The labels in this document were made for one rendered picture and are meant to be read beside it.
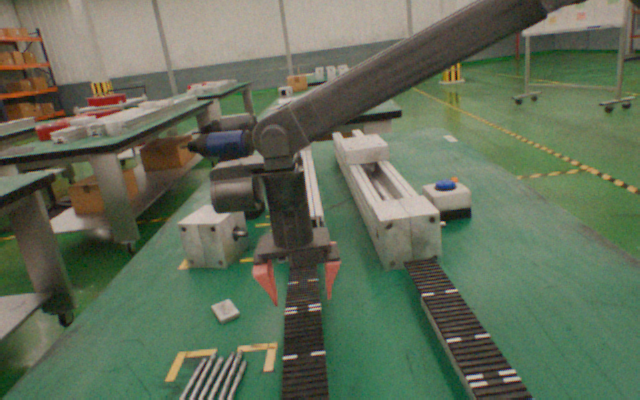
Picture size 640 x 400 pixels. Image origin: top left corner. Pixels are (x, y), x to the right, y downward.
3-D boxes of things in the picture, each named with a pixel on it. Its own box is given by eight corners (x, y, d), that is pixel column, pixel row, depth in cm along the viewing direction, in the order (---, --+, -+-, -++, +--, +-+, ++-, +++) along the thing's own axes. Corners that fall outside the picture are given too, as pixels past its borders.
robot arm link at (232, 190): (285, 124, 52) (292, 114, 61) (191, 135, 53) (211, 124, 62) (298, 216, 56) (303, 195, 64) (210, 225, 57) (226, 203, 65)
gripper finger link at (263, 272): (263, 294, 68) (253, 239, 65) (308, 287, 68) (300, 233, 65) (260, 319, 62) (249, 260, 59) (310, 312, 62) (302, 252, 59)
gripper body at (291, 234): (261, 246, 66) (254, 200, 63) (328, 237, 66) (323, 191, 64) (258, 266, 59) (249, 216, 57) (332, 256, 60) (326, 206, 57)
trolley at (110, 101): (141, 177, 517) (118, 91, 487) (94, 184, 516) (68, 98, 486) (164, 157, 616) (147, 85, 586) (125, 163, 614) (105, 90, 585)
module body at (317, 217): (329, 255, 83) (323, 214, 81) (277, 263, 83) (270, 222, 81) (311, 159, 160) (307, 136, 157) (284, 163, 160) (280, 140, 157)
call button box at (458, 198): (472, 217, 91) (471, 189, 90) (426, 224, 91) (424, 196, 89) (458, 205, 99) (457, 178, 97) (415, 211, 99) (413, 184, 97)
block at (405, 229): (456, 261, 75) (454, 210, 72) (385, 271, 75) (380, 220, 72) (439, 239, 84) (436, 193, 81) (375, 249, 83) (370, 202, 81)
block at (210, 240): (238, 269, 83) (228, 223, 80) (187, 267, 87) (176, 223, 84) (260, 245, 92) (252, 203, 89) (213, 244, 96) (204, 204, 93)
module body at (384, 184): (426, 241, 84) (424, 200, 81) (375, 249, 83) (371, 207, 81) (361, 152, 160) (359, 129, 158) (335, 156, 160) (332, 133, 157)
